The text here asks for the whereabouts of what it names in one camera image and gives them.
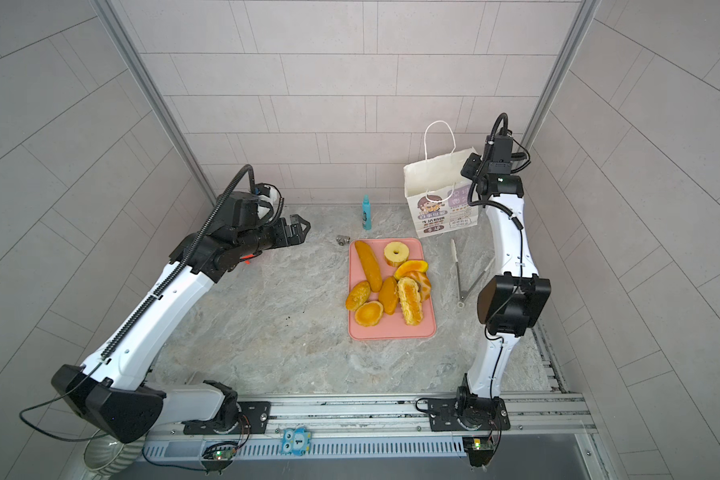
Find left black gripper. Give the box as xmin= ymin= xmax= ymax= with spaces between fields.
xmin=234 ymin=215 xmax=314 ymax=260

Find white paper bag with print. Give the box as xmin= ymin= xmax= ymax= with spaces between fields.
xmin=403 ymin=120 xmax=479 ymax=238

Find long yellow baguette bread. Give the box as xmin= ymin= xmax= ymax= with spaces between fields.
xmin=354 ymin=240 xmax=383 ymax=293

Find white food tongs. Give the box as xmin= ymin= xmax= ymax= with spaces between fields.
xmin=450 ymin=239 xmax=495 ymax=309

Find lumpy yellow long bread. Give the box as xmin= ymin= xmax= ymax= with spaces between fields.
xmin=397 ymin=277 xmax=424 ymax=326

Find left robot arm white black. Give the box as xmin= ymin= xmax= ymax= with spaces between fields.
xmin=51 ymin=165 xmax=311 ymax=444

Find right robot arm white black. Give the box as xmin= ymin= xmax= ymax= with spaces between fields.
xmin=419 ymin=112 xmax=551 ymax=433

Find oval brown bread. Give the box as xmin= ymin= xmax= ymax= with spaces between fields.
xmin=378 ymin=276 xmax=399 ymax=315

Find orange half-round bread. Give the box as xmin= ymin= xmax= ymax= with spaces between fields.
xmin=394 ymin=260 xmax=429 ymax=280

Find braided orange pretzel bread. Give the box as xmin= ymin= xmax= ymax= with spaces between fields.
xmin=407 ymin=271 xmax=432 ymax=301

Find teal small bottle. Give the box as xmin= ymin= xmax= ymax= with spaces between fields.
xmin=362 ymin=195 xmax=372 ymax=230

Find small round golden bun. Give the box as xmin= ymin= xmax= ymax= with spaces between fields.
xmin=345 ymin=280 xmax=372 ymax=311

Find flat round orange tart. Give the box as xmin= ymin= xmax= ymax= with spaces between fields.
xmin=354 ymin=301 xmax=385 ymax=327

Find pink tray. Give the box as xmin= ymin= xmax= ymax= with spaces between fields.
xmin=346 ymin=238 xmax=437 ymax=341

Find blue owl tag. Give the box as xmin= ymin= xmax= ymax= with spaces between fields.
xmin=280 ymin=426 xmax=312 ymax=456

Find left circuit board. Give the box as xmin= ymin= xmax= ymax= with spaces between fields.
xmin=202 ymin=441 xmax=238 ymax=462

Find circuit board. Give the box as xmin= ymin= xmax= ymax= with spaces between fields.
xmin=462 ymin=436 xmax=497 ymax=468
xmin=202 ymin=441 xmax=238 ymax=462

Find right circuit board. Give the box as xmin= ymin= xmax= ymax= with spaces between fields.
xmin=462 ymin=436 xmax=497 ymax=468

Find ribbed ceramic bowl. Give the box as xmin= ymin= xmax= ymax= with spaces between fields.
xmin=83 ymin=435 xmax=146 ymax=477

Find ring-shaped yellow bread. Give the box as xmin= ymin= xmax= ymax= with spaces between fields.
xmin=383 ymin=241 xmax=410 ymax=267

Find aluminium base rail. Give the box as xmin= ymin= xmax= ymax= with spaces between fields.
xmin=136 ymin=393 xmax=597 ymax=472

